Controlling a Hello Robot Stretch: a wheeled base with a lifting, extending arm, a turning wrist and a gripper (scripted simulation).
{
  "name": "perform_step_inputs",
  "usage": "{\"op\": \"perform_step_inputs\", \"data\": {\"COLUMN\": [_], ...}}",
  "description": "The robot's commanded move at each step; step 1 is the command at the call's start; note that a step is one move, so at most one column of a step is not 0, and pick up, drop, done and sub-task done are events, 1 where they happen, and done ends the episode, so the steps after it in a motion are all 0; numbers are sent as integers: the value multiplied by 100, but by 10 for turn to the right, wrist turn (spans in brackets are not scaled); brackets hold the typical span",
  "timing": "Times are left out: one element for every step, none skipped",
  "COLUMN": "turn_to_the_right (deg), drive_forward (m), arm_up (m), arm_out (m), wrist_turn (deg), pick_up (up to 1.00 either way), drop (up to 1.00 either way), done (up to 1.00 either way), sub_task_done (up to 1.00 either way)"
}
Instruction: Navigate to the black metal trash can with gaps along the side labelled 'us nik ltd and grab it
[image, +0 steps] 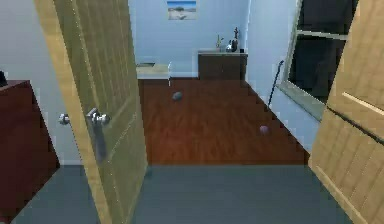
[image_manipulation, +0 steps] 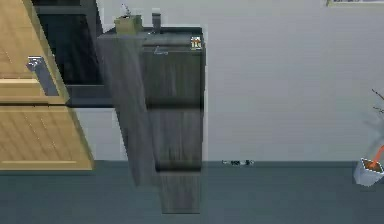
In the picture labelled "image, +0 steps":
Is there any dark statuette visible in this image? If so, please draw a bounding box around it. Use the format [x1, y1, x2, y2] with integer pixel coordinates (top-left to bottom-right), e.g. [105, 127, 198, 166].
[231, 27, 240, 53]

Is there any framed beach picture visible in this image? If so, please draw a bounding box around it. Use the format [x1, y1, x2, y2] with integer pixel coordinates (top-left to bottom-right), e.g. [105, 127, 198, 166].
[167, 0, 197, 21]

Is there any dark window with pale frame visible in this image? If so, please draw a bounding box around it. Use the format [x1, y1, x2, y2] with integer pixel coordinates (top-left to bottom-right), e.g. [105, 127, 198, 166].
[275, 0, 359, 122]

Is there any dark brown wooden cupboard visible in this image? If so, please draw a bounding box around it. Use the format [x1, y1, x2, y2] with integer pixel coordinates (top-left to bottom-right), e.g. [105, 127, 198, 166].
[197, 50, 249, 81]

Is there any light wooden panelled furniture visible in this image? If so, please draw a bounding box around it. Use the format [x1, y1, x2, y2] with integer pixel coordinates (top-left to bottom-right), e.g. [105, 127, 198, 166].
[307, 0, 384, 224]

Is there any light wooden room door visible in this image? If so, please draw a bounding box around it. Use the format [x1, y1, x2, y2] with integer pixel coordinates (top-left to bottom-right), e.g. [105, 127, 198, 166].
[33, 0, 149, 224]

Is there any pale low table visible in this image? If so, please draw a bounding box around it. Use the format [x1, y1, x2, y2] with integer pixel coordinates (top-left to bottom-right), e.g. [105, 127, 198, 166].
[135, 61, 173, 87]

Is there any small green plant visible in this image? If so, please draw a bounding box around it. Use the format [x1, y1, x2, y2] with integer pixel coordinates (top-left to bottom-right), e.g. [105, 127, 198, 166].
[214, 34, 225, 52]

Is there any dark red wooden cabinet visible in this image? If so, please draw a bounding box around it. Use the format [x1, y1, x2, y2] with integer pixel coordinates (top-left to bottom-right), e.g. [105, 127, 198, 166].
[0, 79, 61, 224]

